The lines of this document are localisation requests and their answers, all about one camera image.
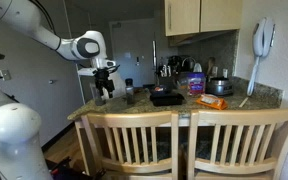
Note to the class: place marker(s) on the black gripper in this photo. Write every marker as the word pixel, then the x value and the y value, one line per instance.
pixel 103 80

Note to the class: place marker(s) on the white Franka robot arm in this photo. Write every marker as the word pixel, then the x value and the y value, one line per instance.
pixel 14 140

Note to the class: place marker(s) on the small orange brown thing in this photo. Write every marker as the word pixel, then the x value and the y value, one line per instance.
pixel 139 90

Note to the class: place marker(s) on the clear glass cup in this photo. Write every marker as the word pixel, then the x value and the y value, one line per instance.
pixel 98 100

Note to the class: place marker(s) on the light wooden chair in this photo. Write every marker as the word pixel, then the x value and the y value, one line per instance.
pixel 244 116
pixel 130 119

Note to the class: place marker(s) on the red food package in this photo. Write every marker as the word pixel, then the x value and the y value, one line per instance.
pixel 158 89

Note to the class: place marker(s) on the black plastic tray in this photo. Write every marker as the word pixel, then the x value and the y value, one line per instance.
pixel 166 99

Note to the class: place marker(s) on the chrome vertical pole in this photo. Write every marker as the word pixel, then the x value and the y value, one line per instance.
pixel 154 56

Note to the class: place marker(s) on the knife block with knives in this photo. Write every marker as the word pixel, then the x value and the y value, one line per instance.
pixel 166 78

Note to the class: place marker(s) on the black coffee maker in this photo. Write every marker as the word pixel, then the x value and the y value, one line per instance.
pixel 175 62

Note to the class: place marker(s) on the black red floor clutter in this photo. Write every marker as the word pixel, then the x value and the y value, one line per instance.
pixel 62 170

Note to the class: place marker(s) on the orange snack packet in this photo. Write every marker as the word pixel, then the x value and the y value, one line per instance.
pixel 212 101

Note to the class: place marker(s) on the wooden kitchen utensil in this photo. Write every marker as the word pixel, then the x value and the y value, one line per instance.
pixel 211 66

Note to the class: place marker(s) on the beige cabinet door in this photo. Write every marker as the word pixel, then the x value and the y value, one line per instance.
pixel 220 15
pixel 184 16

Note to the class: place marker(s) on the silver cooking pot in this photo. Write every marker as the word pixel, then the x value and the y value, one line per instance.
pixel 219 86

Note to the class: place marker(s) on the wooden stick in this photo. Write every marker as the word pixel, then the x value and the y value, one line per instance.
pixel 243 102

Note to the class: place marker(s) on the white wall outlet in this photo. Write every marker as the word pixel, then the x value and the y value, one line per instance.
pixel 215 70
pixel 225 73

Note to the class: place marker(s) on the white wall phone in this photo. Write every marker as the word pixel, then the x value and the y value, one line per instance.
pixel 263 36

